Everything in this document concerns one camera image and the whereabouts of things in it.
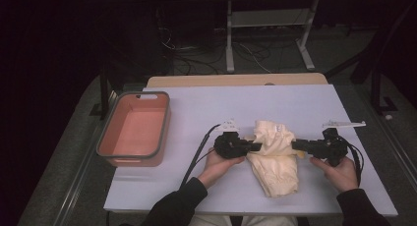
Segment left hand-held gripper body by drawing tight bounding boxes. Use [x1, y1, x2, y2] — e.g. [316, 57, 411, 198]
[213, 118, 254, 160]

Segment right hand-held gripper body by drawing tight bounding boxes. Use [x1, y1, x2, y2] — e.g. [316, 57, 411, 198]
[304, 121, 367, 168]

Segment cream baby garment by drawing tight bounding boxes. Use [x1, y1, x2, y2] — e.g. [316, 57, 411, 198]
[245, 120, 300, 198]

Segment pink plastic basket grey rim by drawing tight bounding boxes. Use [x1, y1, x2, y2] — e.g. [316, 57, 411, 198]
[95, 90, 171, 168]

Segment person's left hand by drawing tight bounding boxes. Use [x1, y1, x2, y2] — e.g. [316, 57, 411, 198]
[197, 147, 246, 190]

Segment person's right hand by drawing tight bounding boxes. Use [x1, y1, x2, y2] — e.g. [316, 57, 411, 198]
[309, 155, 359, 194]

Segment black metal stand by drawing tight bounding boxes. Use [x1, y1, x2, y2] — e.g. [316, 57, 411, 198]
[370, 65, 399, 115]
[89, 65, 114, 121]

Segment person's legs light trousers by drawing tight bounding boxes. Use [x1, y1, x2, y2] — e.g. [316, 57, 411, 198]
[190, 215, 298, 226]

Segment white metal stand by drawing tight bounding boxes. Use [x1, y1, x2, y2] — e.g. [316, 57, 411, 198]
[225, 0, 321, 74]

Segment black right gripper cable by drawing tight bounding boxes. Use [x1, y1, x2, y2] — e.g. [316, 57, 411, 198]
[343, 141, 365, 188]

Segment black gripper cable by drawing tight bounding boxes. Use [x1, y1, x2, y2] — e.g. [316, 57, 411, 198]
[179, 123, 222, 190]
[343, 141, 365, 188]

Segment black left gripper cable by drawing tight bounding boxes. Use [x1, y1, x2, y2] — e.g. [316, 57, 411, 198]
[179, 123, 222, 190]

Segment metal floor rail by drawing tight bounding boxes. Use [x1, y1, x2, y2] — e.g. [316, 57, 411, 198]
[52, 91, 119, 226]
[358, 84, 417, 186]

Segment tangle of floor cables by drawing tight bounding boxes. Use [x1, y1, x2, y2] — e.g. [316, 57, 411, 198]
[156, 26, 273, 76]

